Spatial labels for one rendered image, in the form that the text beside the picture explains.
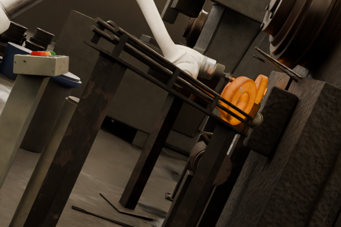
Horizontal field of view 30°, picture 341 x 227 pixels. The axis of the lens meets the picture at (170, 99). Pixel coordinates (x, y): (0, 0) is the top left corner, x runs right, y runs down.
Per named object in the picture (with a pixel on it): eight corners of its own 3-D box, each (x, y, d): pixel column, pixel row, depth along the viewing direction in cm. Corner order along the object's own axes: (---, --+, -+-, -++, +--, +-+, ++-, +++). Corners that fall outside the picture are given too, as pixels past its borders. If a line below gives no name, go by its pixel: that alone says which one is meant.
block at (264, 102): (268, 155, 229) (296, 95, 228) (272, 159, 221) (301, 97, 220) (241, 143, 229) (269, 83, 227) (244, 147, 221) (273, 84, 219)
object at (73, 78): (54, 150, 351) (86, 79, 348) (43, 160, 319) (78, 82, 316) (0, 126, 349) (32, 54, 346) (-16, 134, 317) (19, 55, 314)
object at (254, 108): (245, 136, 202) (261, 105, 202) (244, 135, 202) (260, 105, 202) (226, 126, 206) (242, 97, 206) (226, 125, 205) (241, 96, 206)
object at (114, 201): (127, 197, 319) (186, 67, 314) (154, 221, 298) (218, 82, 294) (94, 189, 307) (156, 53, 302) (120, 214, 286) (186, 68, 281)
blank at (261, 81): (264, 77, 275) (256, 74, 275) (271, 76, 259) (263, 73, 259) (250, 110, 275) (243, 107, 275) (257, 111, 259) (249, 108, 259)
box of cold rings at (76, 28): (150, 135, 570) (186, 55, 565) (156, 153, 488) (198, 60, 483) (43, 88, 558) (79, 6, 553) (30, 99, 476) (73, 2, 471)
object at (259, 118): (258, 131, 210) (266, 115, 210) (248, 125, 202) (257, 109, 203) (243, 124, 213) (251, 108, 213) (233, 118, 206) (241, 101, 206)
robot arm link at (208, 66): (197, 76, 261) (210, 81, 262) (205, 55, 261) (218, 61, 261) (196, 75, 270) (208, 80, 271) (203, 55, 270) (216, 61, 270)
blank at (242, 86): (230, 135, 198) (221, 130, 200) (259, 105, 205) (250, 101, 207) (225, 100, 187) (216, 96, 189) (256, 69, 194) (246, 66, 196)
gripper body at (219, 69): (209, 78, 270) (229, 86, 271) (210, 79, 262) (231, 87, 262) (215, 62, 270) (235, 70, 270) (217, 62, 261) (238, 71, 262)
